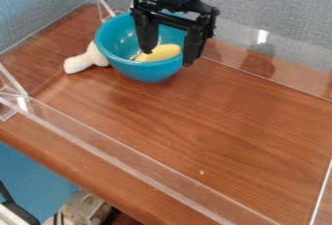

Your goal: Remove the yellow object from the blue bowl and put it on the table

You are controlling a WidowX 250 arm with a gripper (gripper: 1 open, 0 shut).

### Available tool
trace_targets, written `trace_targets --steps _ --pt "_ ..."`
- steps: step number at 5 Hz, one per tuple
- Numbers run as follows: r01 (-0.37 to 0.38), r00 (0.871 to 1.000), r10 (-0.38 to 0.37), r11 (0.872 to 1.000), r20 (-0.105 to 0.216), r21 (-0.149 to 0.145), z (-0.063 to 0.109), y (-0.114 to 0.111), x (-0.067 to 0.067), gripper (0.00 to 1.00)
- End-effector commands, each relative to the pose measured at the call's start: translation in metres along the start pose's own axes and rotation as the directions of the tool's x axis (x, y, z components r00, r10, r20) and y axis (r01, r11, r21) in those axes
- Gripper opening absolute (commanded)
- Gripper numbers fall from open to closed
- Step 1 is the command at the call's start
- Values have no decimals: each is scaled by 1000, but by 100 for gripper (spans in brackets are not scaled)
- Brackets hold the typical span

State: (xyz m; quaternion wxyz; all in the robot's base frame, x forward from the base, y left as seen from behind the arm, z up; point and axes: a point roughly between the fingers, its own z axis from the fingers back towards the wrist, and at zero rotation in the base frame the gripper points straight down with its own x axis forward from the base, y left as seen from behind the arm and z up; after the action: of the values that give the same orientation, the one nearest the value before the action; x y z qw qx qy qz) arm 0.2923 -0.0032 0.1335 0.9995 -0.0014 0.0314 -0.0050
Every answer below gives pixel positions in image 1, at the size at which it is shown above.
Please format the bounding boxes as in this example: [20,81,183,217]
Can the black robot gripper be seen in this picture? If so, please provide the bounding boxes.
[131,0,220,66]

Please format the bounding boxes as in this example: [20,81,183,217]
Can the yellow toy banana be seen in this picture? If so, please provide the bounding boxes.
[135,44,182,62]

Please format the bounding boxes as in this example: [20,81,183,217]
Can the blue plastic bowl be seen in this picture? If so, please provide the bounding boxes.
[95,12,183,82]

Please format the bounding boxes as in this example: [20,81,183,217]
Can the white plush toy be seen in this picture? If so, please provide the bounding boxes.
[62,42,108,74]

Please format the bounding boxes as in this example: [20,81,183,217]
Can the white power strip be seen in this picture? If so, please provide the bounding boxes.
[52,189,112,225]

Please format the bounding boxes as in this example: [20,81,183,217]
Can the black chair part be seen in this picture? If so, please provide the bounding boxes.
[0,180,40,225]

